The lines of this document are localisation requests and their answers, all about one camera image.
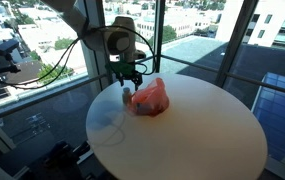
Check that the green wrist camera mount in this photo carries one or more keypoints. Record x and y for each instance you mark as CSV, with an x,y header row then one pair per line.
x,y
120,68

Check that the black camera on stand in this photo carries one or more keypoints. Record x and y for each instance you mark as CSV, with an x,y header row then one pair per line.
x,y
3,48

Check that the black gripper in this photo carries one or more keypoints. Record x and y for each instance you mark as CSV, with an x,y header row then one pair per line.
x,y
130,74

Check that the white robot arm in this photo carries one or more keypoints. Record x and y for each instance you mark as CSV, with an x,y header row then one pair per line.
x,y
115,38

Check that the orange plastic bag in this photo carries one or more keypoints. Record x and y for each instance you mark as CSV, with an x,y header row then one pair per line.
x,y
152,98

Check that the dark window railing bar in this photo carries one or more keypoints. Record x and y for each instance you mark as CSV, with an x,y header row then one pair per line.
x,y
45,96

